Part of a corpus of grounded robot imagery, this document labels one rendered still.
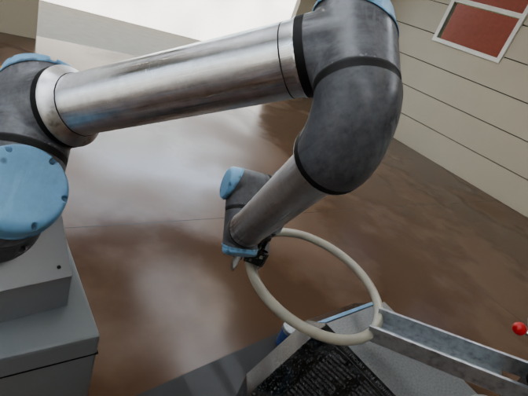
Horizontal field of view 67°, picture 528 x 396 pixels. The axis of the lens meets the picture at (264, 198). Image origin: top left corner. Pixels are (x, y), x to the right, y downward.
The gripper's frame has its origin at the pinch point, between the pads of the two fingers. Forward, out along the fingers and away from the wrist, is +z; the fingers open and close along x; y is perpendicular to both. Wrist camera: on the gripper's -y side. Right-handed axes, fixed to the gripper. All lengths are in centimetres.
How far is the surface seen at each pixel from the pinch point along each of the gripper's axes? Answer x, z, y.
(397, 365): 53, 1, 18
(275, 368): 20.2, 18.8, 17.6
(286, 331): 49, 73, -51
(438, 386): 66, 0, 21
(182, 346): -1, 89, -36
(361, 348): 41.9, 1.9, 14.5
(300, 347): 25.5, 11.2, 13.3
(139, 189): -65, 102, -173
